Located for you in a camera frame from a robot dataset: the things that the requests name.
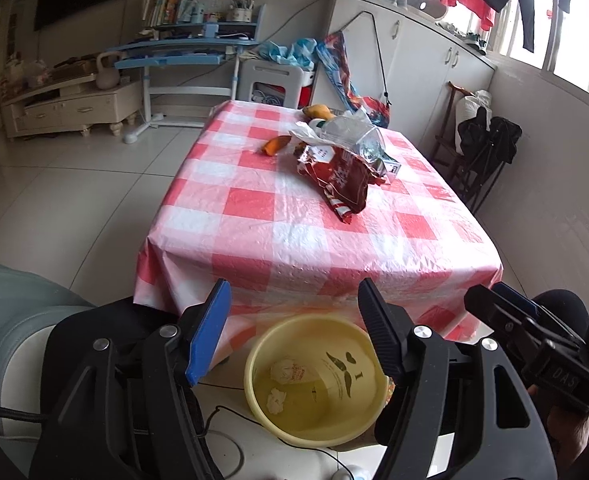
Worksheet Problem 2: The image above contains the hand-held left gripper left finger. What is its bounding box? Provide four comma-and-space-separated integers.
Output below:
28, 278, 232, 480

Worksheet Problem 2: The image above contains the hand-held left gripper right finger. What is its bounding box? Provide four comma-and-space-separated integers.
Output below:
357, 277, 560, 480

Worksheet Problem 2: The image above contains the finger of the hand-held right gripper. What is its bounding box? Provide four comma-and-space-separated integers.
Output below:
492, 281, 582, 346
463, 284, 546, 372

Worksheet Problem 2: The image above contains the yellow plastic bin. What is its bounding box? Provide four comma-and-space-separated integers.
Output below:
244, 314, 397, 448

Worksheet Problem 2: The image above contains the red snack bag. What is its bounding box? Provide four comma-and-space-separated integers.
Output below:
294, 142, 390, 225

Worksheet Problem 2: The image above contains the clear plastic bag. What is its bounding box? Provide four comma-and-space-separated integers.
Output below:
289, 110, 391, 162

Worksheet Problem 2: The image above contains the person's right hand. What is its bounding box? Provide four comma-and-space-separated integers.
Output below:
527, 382, 589, 466

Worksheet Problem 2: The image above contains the person's right leg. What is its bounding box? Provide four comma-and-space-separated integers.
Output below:
530, 289, 589, 343

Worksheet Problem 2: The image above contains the crumpled white tissue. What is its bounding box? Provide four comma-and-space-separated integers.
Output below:
266, 388, 288, 414
272, 357, 310, 384

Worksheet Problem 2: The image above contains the red white checkered tablecloth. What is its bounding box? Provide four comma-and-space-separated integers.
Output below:
133, 100, 504, 361

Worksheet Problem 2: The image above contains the black folding chair with clothes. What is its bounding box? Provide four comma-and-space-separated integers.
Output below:
457, 107, 523, 214

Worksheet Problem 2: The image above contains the teal white milk carton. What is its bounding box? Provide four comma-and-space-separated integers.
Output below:
377, 155, 403, 179

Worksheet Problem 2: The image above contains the dark wooden chair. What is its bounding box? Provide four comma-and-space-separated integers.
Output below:
431, 81, 481, 182

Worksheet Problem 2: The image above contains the pale green sofa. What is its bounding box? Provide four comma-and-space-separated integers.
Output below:
0, 258, 98, 442

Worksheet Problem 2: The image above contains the white sack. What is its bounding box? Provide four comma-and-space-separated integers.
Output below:
455, 90, 493, 148

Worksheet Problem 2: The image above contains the white fan base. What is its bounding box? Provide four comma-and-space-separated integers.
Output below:
123, 112, 168, 146

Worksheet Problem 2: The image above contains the white plastic bag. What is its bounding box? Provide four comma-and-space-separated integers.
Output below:
288, 122, 327, 145

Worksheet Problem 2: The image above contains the yellow mango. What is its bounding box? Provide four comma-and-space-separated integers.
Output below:
301, 104, 336, 121

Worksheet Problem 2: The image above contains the white cabinet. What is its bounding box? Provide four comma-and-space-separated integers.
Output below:
304, 0, 498, 161

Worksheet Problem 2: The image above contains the white plastic stool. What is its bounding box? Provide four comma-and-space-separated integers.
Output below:
234, 60, 309, 110

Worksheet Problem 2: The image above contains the cream television cabinet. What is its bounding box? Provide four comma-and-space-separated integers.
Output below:
2, 72, 142, 142

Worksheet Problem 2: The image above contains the colourful printed bag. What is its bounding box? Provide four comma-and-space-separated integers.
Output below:
317, 31, 393, 129

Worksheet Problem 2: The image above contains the white kettlebell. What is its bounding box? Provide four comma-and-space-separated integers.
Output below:
96, 52, 122, 91

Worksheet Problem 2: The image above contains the blue study desk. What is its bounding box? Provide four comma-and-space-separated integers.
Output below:
102, 4, 268, 128

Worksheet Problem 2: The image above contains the blue crumpled cloth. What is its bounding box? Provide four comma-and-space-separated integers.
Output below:
257, 37, 321, 69

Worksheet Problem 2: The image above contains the white pen holder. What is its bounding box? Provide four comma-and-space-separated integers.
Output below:
226, 0, 255, 24

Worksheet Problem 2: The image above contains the row of books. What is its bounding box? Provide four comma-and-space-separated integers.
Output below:
142, 0, 181, 28

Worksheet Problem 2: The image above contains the black floor cable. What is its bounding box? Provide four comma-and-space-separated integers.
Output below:
202, 404, 296, 447

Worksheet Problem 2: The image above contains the black strap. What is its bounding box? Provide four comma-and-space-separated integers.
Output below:
341, 10, 393, 111

